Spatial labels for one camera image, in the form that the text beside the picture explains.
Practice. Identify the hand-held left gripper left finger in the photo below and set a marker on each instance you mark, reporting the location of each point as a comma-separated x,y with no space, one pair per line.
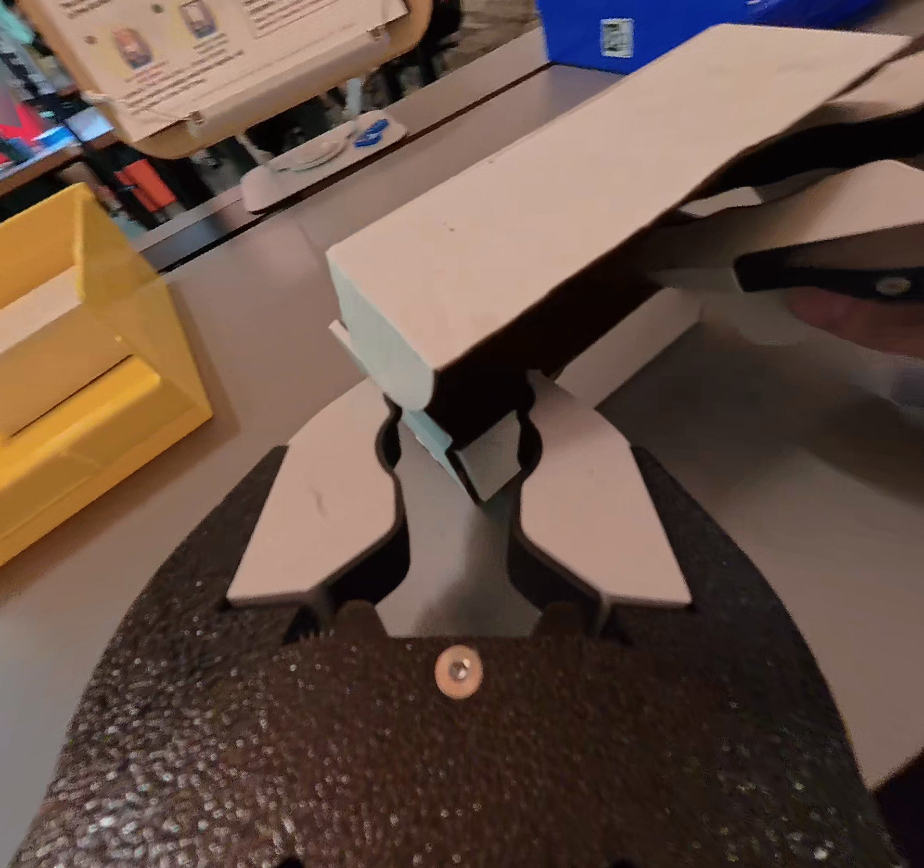
317,514

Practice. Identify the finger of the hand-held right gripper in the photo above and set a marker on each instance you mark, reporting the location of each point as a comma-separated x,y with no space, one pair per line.
881,88
837,211

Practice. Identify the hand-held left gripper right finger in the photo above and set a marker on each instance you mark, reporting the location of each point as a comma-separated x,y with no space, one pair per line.
599,521

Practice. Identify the yellow plastic bin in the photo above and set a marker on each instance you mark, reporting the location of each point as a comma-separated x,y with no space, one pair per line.
144,406

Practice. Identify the person's right hand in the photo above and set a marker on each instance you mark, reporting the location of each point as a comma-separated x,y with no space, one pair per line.
881,326

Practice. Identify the white round disc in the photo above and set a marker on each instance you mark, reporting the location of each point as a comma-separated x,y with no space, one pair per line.
310,153

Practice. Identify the blue plastic clip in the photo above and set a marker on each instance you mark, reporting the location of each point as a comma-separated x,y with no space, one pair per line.
379,124
366,138

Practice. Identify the printed instruction sheet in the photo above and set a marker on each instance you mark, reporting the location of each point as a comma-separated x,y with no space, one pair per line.
216,30

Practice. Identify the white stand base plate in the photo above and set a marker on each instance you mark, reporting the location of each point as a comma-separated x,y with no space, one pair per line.
289,189

